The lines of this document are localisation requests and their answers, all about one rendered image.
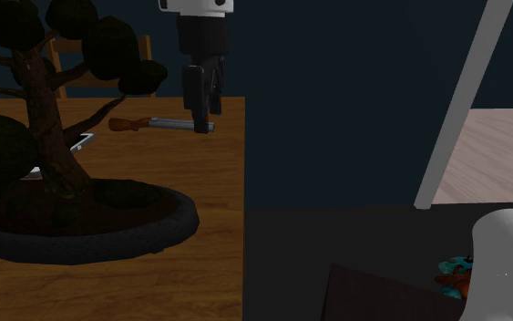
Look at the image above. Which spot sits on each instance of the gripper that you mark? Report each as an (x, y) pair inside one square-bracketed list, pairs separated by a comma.
[(202, 38)]

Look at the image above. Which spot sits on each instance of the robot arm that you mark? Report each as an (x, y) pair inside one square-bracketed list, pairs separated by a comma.
[(504, 258)]

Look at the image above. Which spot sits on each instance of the silver tablet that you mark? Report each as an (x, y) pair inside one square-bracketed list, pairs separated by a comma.
[(83, 143)]

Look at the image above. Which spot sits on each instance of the wooden chair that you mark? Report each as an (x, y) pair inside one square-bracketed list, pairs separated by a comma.
[(71, 46)]

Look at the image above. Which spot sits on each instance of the bonsai tree in dark pot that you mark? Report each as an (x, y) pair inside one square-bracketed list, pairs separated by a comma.
[(43, 111)]

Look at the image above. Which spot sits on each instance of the wooden table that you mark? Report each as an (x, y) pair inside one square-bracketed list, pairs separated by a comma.
[(171, 289)]

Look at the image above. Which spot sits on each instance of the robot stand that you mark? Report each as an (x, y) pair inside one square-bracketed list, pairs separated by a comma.
[(371, 298)]

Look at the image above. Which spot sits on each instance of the teal and orange toy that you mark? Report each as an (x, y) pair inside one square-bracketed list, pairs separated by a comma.
[(456, 278)]

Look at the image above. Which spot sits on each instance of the grey door frame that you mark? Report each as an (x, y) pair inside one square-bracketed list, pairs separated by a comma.
[(460, 98)]

